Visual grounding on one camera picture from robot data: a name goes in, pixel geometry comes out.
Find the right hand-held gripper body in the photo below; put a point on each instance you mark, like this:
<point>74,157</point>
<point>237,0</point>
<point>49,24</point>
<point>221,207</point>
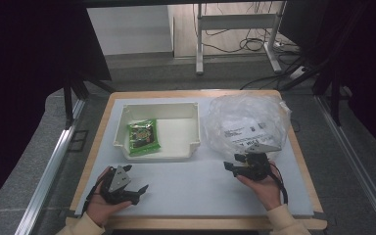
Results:
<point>258,164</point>

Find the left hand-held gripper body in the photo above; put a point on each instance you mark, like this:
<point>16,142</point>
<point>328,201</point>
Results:
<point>117,186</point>

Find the clear plastic bag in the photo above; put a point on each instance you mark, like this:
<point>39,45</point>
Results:
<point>244,124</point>

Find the green snack packet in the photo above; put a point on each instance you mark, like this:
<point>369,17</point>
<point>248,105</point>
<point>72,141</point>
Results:
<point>142,137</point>

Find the white plastic bin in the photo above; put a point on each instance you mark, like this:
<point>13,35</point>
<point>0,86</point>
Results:
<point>176,137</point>

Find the person's right hand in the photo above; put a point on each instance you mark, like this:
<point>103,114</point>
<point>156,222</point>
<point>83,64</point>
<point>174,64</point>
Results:
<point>266,192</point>

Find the person's left hand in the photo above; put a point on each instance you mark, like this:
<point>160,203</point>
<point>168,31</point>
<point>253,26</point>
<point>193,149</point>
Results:
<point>99,209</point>

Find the black metal stand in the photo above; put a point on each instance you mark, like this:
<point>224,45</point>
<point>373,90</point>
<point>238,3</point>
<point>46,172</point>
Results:
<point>335,98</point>
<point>73,91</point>

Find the black curtain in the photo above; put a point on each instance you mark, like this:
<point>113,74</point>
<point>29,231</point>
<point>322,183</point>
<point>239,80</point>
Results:
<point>23,81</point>
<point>355,49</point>

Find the white panel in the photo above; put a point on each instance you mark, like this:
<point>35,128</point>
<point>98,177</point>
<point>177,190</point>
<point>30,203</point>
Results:
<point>130,29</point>

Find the aluminium rail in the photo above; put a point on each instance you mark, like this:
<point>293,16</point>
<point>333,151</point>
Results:
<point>45,176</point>
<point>355,156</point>

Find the white metal desk frame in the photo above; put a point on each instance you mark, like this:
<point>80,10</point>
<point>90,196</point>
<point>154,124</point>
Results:
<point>235,22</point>

